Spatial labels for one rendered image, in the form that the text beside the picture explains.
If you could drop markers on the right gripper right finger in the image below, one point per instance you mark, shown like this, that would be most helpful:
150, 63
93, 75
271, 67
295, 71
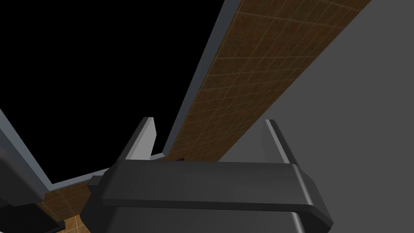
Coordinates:
278, 152

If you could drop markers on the black window with grey frame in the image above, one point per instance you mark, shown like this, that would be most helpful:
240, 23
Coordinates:
97, 81

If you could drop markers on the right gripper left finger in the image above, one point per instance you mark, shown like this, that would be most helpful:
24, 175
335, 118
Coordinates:
142, 144

